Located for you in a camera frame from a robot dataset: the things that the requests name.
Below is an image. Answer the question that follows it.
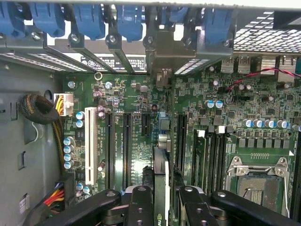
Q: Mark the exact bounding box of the CPU socket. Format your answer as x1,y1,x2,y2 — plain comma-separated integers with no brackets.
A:
225,155,291,217

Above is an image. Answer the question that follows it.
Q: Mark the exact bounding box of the black RAM slot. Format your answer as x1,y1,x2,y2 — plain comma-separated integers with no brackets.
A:
206,131,217,189
291,131,301,222
216,126,227,189

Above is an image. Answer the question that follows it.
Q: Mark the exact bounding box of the long black expansion slot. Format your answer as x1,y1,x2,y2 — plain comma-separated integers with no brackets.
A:
122,112,133,187
176,114,188,175
104,112,116,189

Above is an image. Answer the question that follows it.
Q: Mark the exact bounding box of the white expansion slot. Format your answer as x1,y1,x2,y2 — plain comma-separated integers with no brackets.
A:
84,107,98,186

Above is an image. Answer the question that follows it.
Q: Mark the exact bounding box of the short black expansion slot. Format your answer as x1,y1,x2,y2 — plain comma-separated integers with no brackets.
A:
141,114,151,140

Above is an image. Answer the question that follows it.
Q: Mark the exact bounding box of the white power connector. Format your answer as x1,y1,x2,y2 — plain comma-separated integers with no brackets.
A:
53,93,75,117

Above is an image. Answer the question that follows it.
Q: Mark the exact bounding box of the green motherboard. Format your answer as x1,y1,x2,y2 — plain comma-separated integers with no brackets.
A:
62,70,301,226

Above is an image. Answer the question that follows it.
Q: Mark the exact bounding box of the silver USB port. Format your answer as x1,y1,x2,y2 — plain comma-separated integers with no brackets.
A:
221,56,235,73
237,56,252,73

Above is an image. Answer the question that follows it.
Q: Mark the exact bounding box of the open dark grey PC case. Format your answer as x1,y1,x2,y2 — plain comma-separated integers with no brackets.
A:
0,0,301,226

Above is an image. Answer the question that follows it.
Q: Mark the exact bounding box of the silver rear port housing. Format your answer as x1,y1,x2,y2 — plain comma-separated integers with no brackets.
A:
278,56,297,83
260,56,277,75

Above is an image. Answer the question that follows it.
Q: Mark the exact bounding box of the metal slot cover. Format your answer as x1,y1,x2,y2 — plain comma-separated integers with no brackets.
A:
28,30,98,73
68,32,117,73
105,33,136,74

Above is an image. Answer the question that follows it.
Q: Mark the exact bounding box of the blue card retention clip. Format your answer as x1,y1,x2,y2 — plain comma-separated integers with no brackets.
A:
162,6,189,25
116,4,144,42
29,2,66,38
71,3,106,40
0,2,26,38
203,8,237,45

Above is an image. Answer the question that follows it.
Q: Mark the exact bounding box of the red and yellow wire bundle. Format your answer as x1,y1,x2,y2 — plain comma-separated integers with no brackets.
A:
43,183,66,208

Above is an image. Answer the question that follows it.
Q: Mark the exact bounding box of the black braided cable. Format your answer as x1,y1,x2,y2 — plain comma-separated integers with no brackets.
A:
18,93,64,175

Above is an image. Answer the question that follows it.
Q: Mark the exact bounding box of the red and black twisted wire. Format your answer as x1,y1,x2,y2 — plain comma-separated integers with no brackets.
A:
226,67,301,92

